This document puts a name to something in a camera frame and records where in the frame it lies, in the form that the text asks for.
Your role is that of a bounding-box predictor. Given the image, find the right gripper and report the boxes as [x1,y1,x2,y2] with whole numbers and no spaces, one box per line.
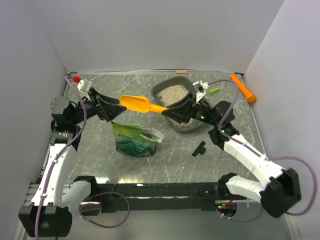
[162,91,219,128]

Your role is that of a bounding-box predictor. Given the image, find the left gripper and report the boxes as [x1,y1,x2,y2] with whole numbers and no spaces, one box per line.
[70,87,127,125]

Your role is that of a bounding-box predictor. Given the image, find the grey litter box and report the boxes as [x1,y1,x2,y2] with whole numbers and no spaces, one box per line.
[151,76,204,134]

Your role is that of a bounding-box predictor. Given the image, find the yellow plastic scoop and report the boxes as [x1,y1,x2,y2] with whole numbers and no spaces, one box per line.
[119,95,168,114]

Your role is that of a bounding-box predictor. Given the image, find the green litter bag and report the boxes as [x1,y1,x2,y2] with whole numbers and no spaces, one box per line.
[111,122,165,158]

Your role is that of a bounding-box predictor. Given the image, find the black bag clip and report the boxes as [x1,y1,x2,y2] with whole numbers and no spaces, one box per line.
[192,141,206,157]

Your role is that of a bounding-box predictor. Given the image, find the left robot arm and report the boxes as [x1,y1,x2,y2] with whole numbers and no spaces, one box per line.
[18,87,126,239]

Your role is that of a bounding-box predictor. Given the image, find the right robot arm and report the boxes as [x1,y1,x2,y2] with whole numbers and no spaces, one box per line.
[161,93,302,218]

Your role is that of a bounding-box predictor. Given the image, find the green small block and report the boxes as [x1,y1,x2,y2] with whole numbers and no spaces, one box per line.
[209,87,220,95]

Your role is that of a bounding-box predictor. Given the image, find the tan small block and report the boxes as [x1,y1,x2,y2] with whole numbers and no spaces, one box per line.
[175,70,188,74]

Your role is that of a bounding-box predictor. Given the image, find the orange toy carrot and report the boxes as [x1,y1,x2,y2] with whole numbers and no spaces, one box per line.
[230,74,257,104]

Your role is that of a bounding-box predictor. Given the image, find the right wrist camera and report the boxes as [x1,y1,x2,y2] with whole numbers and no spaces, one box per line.
[193,80,209,104]

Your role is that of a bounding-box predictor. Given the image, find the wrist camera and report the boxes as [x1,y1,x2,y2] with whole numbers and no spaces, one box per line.
[193,80,209,104]
[72,75,92,100]

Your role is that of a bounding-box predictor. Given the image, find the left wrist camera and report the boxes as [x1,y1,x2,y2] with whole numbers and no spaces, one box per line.
[72,75,92,100]

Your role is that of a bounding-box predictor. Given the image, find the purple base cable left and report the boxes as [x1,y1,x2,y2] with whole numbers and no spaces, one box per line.
[78,191,131,230]

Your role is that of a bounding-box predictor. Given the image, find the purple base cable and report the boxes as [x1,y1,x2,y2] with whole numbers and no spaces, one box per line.
[78,191,131,230]
[216,204,265,223]

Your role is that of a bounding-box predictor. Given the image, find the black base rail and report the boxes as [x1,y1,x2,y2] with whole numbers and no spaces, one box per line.
[78,182,248,217]

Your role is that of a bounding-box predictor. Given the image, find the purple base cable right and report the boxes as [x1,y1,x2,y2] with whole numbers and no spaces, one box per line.
[216,204,265,223]

